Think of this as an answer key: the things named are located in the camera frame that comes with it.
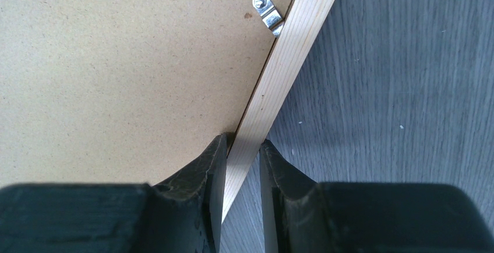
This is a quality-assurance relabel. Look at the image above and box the brown cardboard backing board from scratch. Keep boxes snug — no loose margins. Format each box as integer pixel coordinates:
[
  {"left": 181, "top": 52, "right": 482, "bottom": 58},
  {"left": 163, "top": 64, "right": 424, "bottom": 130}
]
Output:
[{"left": 1, "top": 0, "right": 291, "bottom": 185}]

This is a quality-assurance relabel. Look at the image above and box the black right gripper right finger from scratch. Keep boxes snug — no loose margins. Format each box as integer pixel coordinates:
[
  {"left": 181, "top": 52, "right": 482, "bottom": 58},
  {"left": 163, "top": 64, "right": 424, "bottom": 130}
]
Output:
[{"left": 259, "top": 140, "right": 493, "bottom": 252}]

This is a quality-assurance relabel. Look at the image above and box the wooden picture frame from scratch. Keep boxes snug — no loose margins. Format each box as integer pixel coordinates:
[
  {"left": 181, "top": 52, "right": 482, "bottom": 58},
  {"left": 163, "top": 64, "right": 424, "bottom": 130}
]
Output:
[{"left": 223, "top": 0, "right": 335, "bottom": 217}]

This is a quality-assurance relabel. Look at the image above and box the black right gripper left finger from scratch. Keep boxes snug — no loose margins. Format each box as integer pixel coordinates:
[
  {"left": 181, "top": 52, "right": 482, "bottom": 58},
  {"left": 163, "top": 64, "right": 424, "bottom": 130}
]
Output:
[{"left": 1, "top": 134, "right": 227, "bottom": 252}]

